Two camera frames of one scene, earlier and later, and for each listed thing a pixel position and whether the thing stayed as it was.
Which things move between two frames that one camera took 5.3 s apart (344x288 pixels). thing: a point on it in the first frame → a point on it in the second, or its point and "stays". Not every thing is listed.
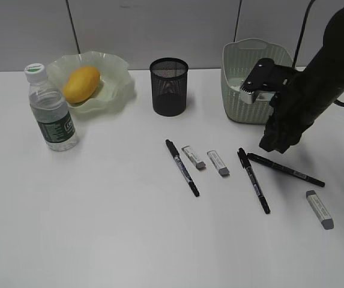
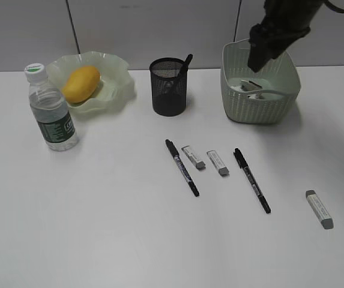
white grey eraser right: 325,216 stays
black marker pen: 286,170 → 184,74
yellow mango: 81,84 stays
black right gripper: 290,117 → 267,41
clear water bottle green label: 51,110 stays
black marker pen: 182,167 stays
